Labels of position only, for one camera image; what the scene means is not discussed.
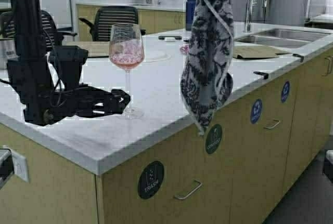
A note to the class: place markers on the blue water bottle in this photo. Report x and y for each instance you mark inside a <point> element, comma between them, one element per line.
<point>189,9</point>

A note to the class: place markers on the dark green trash sticker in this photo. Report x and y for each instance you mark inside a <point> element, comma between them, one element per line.
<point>150,180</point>

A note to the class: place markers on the white paper plate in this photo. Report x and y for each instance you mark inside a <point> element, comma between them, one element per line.
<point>155,56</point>

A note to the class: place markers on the blue round recycling sticker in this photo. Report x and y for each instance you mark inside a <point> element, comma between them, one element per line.
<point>256,111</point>

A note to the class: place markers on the grey patterned cloth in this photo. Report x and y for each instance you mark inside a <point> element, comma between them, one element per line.
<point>206,83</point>

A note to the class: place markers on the black mesh office chair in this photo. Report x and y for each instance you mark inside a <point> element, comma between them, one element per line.
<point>106,17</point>

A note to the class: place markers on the wooden kitchen island cabinet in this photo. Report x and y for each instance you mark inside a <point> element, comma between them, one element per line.
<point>87,170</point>

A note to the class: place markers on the steel island sink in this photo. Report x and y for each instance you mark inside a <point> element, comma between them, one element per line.
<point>285,38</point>

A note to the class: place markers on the wooden back counter cabinet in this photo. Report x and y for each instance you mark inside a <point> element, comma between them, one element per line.
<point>151,20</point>

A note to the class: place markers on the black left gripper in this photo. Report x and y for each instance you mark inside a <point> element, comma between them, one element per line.
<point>84,101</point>

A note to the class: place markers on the black remote control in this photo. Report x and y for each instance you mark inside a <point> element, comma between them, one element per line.
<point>175,37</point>

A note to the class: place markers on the wine glass with pink liquid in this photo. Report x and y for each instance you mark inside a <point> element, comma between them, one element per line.
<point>126,49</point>

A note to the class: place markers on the dark green compost sticker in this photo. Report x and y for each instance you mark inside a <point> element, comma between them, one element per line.
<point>213,139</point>

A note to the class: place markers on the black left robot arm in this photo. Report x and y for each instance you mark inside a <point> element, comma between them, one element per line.
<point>48,83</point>

